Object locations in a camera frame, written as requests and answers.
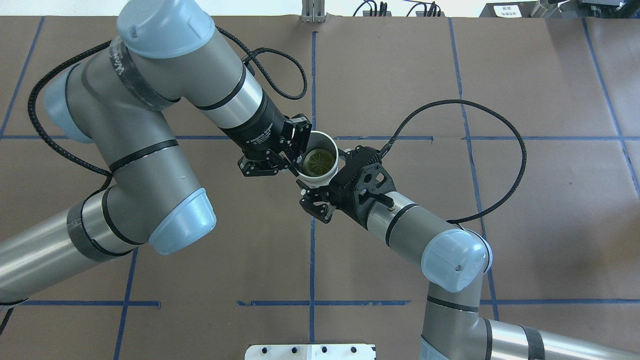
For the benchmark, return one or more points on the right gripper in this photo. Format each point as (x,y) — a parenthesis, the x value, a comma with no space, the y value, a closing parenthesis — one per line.
(316,205)

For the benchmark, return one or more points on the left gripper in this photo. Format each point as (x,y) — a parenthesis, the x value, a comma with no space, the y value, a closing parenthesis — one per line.
(255,129)

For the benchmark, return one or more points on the white ribbed mug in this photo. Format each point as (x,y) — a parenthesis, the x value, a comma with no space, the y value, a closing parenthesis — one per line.
(319,139)

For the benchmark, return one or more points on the lemon slice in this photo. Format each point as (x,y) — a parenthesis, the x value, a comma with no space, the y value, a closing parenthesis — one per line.
(318,162)

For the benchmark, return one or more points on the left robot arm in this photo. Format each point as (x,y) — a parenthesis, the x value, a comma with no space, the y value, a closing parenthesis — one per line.
(165,51)

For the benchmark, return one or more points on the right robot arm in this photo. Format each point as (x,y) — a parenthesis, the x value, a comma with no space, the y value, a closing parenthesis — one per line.
(453,259)

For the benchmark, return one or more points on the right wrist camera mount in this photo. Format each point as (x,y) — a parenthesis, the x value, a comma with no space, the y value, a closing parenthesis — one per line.
(368,181)

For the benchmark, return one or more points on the aluminium frame post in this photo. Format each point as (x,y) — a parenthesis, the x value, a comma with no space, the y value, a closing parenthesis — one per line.
(313,11)

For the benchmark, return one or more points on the white camera pole with base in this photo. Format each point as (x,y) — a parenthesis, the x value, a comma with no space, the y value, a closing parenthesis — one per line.
(331,351)

